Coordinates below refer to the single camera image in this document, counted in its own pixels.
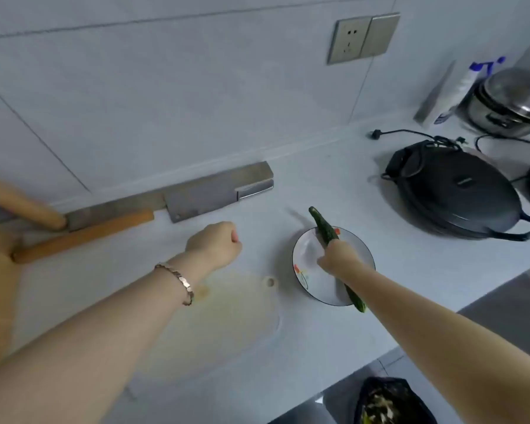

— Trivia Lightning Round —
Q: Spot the person's right hand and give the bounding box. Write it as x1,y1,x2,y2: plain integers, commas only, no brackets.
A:
316,238,372,286

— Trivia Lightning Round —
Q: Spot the person's left hand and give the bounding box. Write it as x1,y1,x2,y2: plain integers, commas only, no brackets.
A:
184,221,244,274

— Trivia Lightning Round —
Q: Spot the white floral plate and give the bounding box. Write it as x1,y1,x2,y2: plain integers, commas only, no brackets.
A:
291,226,377,307

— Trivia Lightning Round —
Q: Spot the dark green cucumber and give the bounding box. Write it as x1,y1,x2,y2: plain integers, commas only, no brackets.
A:
309,206,368,314

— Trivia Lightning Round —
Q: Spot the steel cleaver knife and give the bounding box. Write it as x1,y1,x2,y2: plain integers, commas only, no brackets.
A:
164,171,275,224

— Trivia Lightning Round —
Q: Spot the translucent plastic cutting board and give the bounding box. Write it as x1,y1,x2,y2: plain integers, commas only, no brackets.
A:
134,268,283,387

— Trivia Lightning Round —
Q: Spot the person's left forearm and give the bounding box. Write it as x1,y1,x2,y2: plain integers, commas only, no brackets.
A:
0,251,215,424

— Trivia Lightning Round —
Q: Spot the person's right forearm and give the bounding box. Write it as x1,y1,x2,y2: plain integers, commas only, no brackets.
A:
344,264,530,424

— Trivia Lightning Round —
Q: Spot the short wooden rolling pin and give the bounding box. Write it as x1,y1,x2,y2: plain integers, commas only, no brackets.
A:
11,210,155,264

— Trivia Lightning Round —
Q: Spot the long grey sharpening stone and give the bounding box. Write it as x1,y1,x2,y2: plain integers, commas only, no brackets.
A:
65,161,274,233

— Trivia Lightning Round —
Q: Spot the black electric baking pan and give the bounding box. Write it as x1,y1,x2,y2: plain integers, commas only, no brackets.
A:
381,139,530,242

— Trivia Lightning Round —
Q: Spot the black trash bag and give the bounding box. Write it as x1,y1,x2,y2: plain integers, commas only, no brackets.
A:
353,377,438,424

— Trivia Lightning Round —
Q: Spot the grey flat panel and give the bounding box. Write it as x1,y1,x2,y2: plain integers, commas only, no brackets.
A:
413,60,456,127

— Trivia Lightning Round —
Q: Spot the thick light wooden rolling pin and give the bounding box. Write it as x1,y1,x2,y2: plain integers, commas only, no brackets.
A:
0,171,68,231

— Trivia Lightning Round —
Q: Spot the white spray bottle blue trigger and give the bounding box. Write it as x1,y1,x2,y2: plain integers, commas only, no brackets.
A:
432,56,507,128

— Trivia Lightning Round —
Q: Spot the steel rice cooker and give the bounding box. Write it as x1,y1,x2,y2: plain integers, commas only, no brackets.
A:
466,67,530,140

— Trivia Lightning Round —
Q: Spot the silver bracelet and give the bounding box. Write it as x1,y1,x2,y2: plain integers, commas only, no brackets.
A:
153,261,196,307

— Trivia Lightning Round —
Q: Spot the black power cable with plug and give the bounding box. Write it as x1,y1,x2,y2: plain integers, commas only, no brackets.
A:
369,128,469,148

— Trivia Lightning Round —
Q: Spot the black cooker cable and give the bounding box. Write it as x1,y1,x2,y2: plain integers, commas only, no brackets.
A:
473,133,530,155

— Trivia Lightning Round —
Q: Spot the grey wall socket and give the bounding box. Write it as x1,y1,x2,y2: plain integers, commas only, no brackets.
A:
326,16,373,66

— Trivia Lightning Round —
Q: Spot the grey wall switch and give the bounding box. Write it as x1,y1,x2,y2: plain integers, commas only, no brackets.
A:
360,12,401,59

